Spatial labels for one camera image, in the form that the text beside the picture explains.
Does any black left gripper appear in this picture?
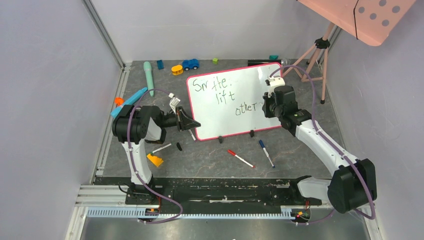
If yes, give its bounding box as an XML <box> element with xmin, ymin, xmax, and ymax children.
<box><xmin>159</xmin><ymin>106</ymin><xmax>201</xmax><ymax>132</ymax></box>

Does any black marker cap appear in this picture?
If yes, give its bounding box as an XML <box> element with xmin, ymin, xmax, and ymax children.
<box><xmin>176</xmin><ymin>142</ymin><xmax>183</xmax><ymax>151</ymax></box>

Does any pink framed whiteboard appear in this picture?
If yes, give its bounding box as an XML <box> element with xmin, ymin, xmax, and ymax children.
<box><xmin>186</xmin><ymin>62</ymin><xmax>281</xmax><ymax>141</ymax></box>

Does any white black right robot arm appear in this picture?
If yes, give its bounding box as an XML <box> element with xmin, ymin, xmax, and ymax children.
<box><xmin>262</xmin><ymin>85</ymin><xmax>377</xmax><ymax>219</ymax></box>

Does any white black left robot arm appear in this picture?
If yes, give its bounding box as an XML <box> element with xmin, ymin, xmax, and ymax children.
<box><xmin>112</xmin><ymin>105</ymin><xmax>201</xmax><ymax>204</ymax></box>

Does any purple capped white marker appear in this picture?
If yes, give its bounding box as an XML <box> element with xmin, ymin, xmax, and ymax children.
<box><xmin>188</xmin><ymin>129</ymin><xmax>197</xmax><ymax>142</ymax></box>

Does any green capped white marker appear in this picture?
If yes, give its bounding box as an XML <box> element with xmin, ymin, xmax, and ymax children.
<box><xmin>148</xmin><ymin>142</ymin><xmax>172</xmax><ymax>155</ymax></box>

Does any clear round ball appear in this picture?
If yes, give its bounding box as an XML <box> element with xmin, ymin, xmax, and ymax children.
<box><xmin>280</xmin><ymin>58</ymin><xmax>291</xmax><ymax>66</ymax></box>

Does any blue capped white marker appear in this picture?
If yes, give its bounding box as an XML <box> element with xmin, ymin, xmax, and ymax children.
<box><xmin>258</xmin><ymin>139</ymin><xmax>276</xmax><ymax>168</ymax></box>

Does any yellow plastic wedge piece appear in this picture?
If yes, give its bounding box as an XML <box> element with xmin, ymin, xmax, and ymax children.
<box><xmin>146</xmin><ymin>153</ymin><xmax>164</xmax><ymax>167</ymax></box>

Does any black cylinder object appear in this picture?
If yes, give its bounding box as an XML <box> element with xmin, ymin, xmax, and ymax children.
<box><xmin>247</xmin><ymin>59</ymin><xmax>283</xmax><ymax>67</ymax></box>

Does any red capped white marker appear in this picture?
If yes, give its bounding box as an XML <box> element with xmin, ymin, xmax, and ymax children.
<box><xmin>227</xmin><ymin>149</ymin><xmax>256</xmax><ymax>168</ymax></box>

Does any yellow toy piece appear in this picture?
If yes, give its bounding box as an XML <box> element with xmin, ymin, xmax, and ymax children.
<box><xmin>171</xmin><ymin>64</ymin><xmax>184</xmax><ymax>76</ymax></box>

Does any blue toy car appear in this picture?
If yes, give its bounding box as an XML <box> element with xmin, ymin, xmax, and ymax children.
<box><xmin>182</xmin><ymin>58</ymin><xmax>200</xmax><ymax>71</ymax></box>

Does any small dark blue block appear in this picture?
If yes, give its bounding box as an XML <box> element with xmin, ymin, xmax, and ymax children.
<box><xmin>156</xmin><ymin>60</ymin><xmax>165</xmax><ymax>70</ymax></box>

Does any mint green toy stick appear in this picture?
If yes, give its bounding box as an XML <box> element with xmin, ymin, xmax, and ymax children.
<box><xmin>143</xmin><ymin>61</ymin><xmax>154</xmax><ymax>90</ymax></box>

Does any small orange toy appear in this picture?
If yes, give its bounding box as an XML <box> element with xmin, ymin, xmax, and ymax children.
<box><xmin>114</xmin><ymin>97</ymin><xmax>125</xmax><ymax>107</ymax></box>

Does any pink tripod stand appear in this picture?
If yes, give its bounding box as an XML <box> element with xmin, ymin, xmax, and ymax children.
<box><xmin>293</xmin><ymin>22</ymin><xmax>335</xmax><ymax>104</ymax></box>

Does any blue toy stick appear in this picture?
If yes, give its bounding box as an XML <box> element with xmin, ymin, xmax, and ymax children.
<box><xmin>110</xmin><ymin>87</ymin><xmax>148</xmax><ymax>118</ymax></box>

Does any pink perforated panel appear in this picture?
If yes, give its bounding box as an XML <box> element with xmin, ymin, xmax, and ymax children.
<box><xmin>299</xmin><ymin>0</ymin><xmax>416</xmax><ymax>47</ymax></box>

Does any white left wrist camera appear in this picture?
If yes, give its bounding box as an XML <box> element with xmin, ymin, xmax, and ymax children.
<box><xmin>168</xmin><ymin>92</ymin><xmax>181</xmax><ymax>114</ymax></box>

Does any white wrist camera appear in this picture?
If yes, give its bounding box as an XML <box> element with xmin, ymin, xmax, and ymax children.
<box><xmin>265</xmin><ymin>76</ymin><xmax>286</xmax><ymax>98</ymax></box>
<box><xmin>168</xmin><ymin>92</ymin><xmax>181</xmax><ymax>114</ymax></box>

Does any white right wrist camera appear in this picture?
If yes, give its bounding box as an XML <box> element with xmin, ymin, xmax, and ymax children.
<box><xmin>265</xmin><ymin>76</ymin><xmax>286</xmax><ymax>98</ymax></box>

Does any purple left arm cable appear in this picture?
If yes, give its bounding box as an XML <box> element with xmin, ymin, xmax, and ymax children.
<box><xmin>125</xmin><ymin>88</ymin><xmax>184</xmax><ymax>225</ymax></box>

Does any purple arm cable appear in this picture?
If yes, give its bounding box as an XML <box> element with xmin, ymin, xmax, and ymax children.
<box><xmin>125</xmin><ymin>88</ymin><xmax>184</xmax><ymax>225</ymax></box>
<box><xmin>268</xmin><ymin>64</ymin><xmax>377</xmax><ymax>226</ymax></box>

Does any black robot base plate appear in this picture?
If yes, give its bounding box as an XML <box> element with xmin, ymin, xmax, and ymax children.
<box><xmin>120</xmin><ymin>177</ymin><xmax>322</xmax><ymax>215</ymax></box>

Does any white toothed cable rail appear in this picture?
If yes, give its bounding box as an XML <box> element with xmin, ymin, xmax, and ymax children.
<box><xmin>86</xmin><ymin>206</ymin><xmax>295</xmax><ymax>220</ymax></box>

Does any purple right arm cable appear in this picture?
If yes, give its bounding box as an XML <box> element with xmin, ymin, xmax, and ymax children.
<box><xmin>268</xmin><ymin>64</ymin><xmax>377</xmax><ymax>226</ymax></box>

